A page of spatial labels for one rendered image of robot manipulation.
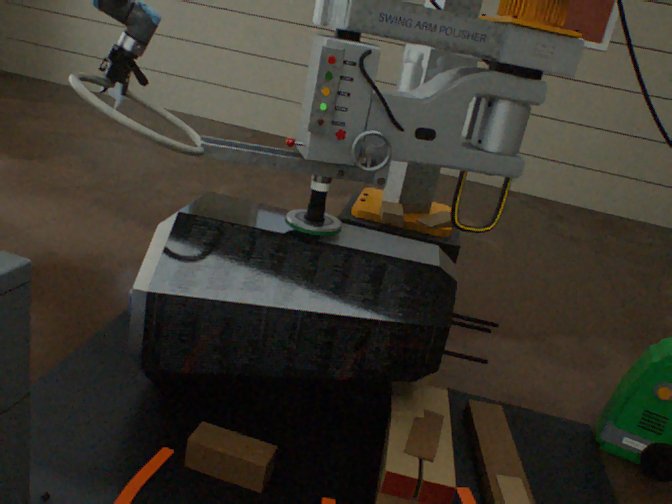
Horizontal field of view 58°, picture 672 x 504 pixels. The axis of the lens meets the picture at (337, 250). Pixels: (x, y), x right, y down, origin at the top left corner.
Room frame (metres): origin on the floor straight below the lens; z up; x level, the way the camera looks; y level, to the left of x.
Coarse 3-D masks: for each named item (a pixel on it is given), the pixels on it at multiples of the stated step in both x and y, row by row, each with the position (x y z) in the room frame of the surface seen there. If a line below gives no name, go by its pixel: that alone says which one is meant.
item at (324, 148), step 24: (312, 48) 2.27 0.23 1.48; (360, 48) 2.12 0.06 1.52; (312, 72) 2.20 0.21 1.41; (360, 72) 2.12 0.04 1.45; (336, 96) 2.11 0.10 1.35; (360, 96) 2.13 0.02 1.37; (336, 120) 2.11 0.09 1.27; (360, 120) 2.13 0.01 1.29; (312, 144) 2.09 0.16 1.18; (336, 144) 2.11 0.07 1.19
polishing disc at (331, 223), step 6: (294, 210) 2.27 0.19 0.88; (300, 210) 2.29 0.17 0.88; (306, 210) 2.30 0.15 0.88; (288, 216) 2.18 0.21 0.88; (294, 216) 2.20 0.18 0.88; (300, 216) 2.21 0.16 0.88; (324, 216) 2.27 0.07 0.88; (330, 216) 2.29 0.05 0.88; (294, 222) 2.14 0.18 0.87; (300, 222) 2.14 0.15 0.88; (306, 222) 2.15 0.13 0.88; (312, 222) 2.16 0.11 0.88; (318, 222) 2.18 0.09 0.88; (324, 222) 2.19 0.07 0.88; (330, 222) 2.21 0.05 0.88; (336, 222) 2.23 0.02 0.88; (306, 228) 2.11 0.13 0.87; (312, 228) 2.11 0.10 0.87; (318, 228) 2.12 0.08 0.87; (324, 228) 2.13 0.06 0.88; (330, 228) 2.14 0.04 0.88; (336, 228) 2.16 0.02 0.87
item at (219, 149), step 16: (208, 144) 2.04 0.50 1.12; (224, 144) 2.16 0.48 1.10; (240, 144) 2.18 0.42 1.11; (224, 160) 2.06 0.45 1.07; (240, 160) 2.07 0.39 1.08; (256, 160) 2.09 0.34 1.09; (272, 160) 2.10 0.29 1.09; (288, 160) 2.12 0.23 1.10; (304, 160) 2.14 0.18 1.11; (336, 176) 2.17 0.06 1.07; (352, 176) 2.19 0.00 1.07; (368, 176) 2.20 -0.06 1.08
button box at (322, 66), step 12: (324, 48) 2.07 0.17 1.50; (336, 48) 2.08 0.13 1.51; (324, 60) 2.07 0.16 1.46; (324, 72) 2.07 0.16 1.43; (336, 72) 2.08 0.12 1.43; (324, 84) 2.07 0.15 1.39; (336, 84) 2.09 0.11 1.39; (312, 96) 2.08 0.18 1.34; (312, 108) 2.07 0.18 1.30; (312, 120) 2.07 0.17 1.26; (312, 132) 2.07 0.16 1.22; (324, 132) 2.08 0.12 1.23
